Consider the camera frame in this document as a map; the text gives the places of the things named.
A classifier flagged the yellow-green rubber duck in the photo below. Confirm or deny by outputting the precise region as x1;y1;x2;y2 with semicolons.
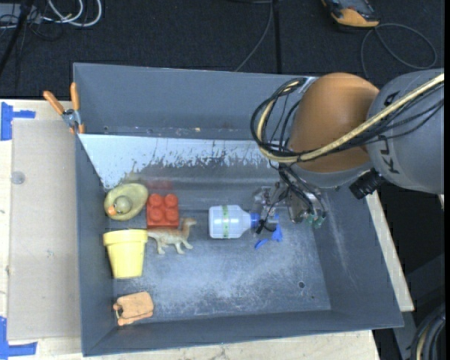
103;182;150;222

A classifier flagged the red-orange toy brick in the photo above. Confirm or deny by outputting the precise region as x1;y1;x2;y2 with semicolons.
145;193;181;230

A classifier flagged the yellow plastic flower pot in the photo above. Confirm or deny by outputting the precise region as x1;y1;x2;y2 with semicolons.
102;228;149;280

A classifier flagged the orange toy bread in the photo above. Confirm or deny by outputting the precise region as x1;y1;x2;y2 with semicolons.
112;290;155;327

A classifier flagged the clear plastic bottle blue cap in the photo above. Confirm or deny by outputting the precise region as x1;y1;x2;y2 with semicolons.
208;204;263;240

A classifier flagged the pale brown flat board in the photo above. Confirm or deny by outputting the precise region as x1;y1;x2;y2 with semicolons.
6;118;80;341

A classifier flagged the tan toy dinosaur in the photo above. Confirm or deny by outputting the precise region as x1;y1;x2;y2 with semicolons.
146;217;198;256

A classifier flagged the grey metal bin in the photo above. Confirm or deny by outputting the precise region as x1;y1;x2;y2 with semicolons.
71;62;406;358

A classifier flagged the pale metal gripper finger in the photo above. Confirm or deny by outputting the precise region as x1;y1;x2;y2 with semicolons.
259;217;281;235
259;202;280;218

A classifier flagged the small blue plastic piece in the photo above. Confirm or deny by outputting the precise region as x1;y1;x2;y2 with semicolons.
253;224;284;250

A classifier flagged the black cylinder on white bracket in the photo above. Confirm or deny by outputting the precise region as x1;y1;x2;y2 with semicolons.
349;169;384;201

